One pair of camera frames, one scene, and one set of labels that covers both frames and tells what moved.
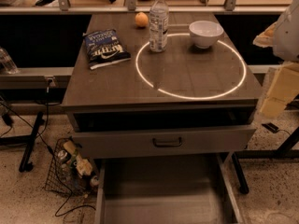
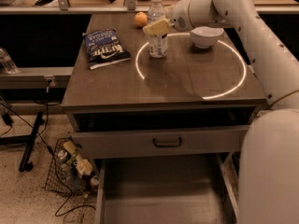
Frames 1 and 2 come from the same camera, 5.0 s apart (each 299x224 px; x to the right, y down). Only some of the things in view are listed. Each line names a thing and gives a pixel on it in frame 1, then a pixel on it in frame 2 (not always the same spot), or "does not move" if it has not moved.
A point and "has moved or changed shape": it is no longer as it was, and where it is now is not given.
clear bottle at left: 7,62 does not move
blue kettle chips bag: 105,48 does not move
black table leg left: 27,139 does not move
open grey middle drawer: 167,189 does not move
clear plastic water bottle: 159,22 has moved or changed shape
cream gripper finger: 283,89 -> 179,17
